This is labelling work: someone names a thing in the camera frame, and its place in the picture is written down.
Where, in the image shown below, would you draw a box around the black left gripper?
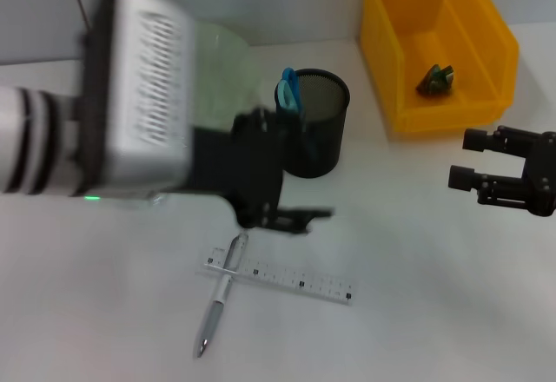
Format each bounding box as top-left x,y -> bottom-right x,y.
186,104 -> 335,236

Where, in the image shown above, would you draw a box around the blue sheathed scissors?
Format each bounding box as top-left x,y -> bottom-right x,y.
275,67 -> 318,161

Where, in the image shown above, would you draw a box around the transparent plastic ruler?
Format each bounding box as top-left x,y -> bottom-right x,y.
195,246 -> 357,307

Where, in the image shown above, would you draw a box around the black mesh pen holder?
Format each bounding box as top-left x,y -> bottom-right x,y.
281,68 -> 352,180

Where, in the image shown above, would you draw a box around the green plastic wrapper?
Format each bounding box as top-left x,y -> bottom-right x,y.
414,63 -> 455,96

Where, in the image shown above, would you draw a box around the translucent green plastic fruit bowl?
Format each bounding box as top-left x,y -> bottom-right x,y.
193,20 -> 262,119

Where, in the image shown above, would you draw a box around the yellow plastic storage bin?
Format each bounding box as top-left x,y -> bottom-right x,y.
359,0 -> 520,135

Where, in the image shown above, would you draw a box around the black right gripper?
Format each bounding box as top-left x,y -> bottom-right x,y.
447,124 -> 556,218

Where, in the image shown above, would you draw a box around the silver ballpoint pen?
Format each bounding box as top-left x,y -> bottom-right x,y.
193,230 -> 250,359

